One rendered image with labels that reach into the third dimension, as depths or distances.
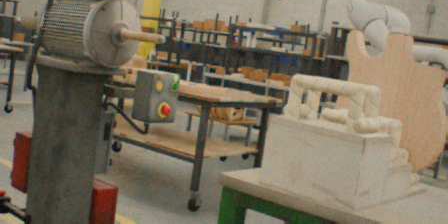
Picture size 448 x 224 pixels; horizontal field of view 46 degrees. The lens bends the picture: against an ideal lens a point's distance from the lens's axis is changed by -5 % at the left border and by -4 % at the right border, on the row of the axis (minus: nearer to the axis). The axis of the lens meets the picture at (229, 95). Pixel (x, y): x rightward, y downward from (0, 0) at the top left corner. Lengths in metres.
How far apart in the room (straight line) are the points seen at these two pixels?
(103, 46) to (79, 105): 0.29
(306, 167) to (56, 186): 1.17
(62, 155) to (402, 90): 1.28
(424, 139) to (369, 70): 0.26
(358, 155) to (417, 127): 0.37
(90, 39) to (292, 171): 0.96
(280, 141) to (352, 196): 0.23
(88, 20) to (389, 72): 1.04
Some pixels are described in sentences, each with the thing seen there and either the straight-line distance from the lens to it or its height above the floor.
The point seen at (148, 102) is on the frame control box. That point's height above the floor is 1.00.
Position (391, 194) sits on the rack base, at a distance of 1.43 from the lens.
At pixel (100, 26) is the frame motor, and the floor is 1.27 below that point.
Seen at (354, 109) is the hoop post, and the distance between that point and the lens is 1.25.
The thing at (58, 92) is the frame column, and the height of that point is 1.00.
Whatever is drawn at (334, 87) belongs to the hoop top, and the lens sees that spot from 1.28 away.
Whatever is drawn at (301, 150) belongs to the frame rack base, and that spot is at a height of 1.04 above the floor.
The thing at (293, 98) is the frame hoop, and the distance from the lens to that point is 1.34.
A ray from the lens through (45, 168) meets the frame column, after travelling 2.23.
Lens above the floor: 1.24
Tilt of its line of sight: 4 degrees down
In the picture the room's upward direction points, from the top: 8 degrees clockwise
